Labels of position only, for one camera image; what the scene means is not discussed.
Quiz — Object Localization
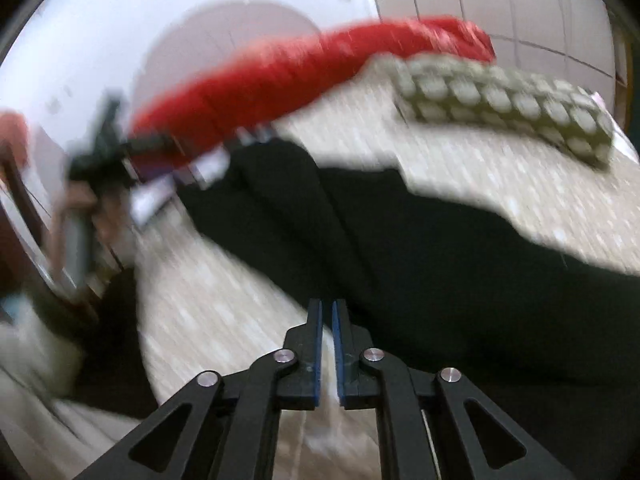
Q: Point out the black pants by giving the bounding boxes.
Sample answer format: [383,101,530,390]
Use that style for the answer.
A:
[69,138,640,480]

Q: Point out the person's left hand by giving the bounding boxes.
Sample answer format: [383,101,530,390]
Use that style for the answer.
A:
[46,181,136,283]

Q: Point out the beige dotted quilt bedspread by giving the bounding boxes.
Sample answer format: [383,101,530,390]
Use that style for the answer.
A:
[134,54,640,480]

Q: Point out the red long bolster pillow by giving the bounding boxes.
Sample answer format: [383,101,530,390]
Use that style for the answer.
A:
[131,16,496,180]

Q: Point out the round white headboard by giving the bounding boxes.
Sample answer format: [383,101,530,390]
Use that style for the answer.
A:
[129,0,318,114]

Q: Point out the green hedgehog print pillow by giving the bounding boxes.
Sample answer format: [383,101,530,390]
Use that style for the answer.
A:
[392,54,614,169]

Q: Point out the white wardrobe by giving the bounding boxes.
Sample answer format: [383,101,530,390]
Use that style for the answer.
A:
[375,0,615,84]

